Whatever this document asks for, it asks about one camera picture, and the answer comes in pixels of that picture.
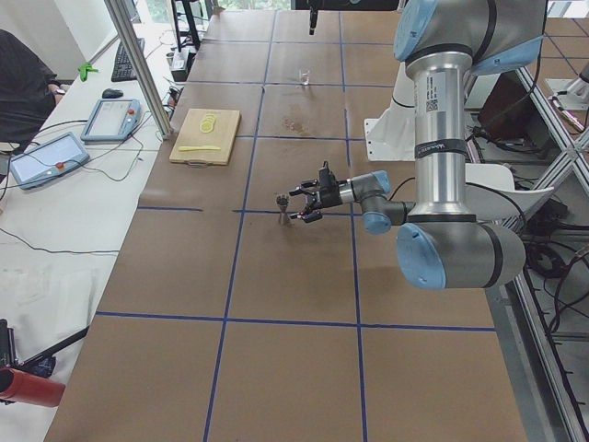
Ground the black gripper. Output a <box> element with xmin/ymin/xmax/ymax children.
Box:
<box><xmin>289</xmin><ymin>178</ymin><xmax>343</xmax><ymax>224</ymax></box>

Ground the steel measuring jigger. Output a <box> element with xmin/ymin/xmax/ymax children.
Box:
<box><xmin>276</xmin><ymin>194</ymin><xmax>291</xmax><ymax>226</ymax></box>

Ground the clear glass cup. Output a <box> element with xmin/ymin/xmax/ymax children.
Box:
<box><xmin>298</xmin><ymin>69</ymin><xmax>310</xmax><ymax>87</ymax></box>

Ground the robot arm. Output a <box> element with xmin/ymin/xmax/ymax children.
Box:
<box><xmin>297</xmin><ymin>1</ymin><xmax>547</xmax><ymax>289</ymax></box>

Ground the wooden cutting board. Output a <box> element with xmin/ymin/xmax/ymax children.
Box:
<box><xmin>169</xmin><ymin>109</ymin><xmax>241</xmax><ymax>166</ymax></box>

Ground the yellow plastic knife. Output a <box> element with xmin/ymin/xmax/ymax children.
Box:
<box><xmin>178</xmin><ymin>145</ymin><xmax>221</xmax><ymax>152</ymax></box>

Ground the lemon slice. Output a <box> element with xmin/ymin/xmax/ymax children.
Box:
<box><xmin>199</xmin><ymin>121</ymin><xmax>214</xmax><ymax>134</ymax></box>

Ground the black keyboard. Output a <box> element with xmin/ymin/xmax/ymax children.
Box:
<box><xmin>110</xmin><ymin>41</ymin><xmax>137</xmax><ymax>82</ymax></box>

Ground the far teach pendant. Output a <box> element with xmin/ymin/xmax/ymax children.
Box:
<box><xmin>80</xmin><ymin>99</ymin><xmax>141</xmax><ymax>144</ymax></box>

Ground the teach pendant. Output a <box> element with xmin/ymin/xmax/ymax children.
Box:
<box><xmin>80</xmin><ymin>99</ymin><xmax>141</xmax><ymax>144</ymax></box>
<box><xmin>10</xmin><ymin>133</ymin><xmax>90</xmax><ymax>190</ymax></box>

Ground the black computer mouse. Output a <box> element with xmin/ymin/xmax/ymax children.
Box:
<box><xmin>101</xmin><ymin>88</ymin><xmax>124</xmax><ymax>99</ymax></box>

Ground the green plastic tool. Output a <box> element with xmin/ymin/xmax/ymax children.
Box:
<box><xmin>77</xmin><ymin>62</ymin><xmax>99</xmax><ymax>82</ymax></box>

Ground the near teach pendant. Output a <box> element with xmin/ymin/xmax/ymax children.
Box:
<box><xmin>10</xmin><ymin>133</ymin><xmax>90</xmax><ymax>190</ymax></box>

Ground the person in dark shirt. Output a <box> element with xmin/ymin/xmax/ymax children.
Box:
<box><xmin>1</xmin><ymin>30</ymin><xmax>65</xmax><ymax>151</ymax></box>

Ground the red cylinder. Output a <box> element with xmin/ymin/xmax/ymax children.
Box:
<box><xmin>1</xmin><ymin>367</ymin><xmax>65</xmax><ymax>408</ymax></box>

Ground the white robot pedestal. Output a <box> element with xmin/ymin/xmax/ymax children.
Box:
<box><xmin>364</xmin><ymin>62</ymin><xmax>425</xmax><ymax>161</ymax></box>

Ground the aluminium frame post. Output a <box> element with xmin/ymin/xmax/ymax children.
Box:
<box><xmin>104</xmin><ymin>0</ymin><xmax>172</xmax><ymax>140</ymax></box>

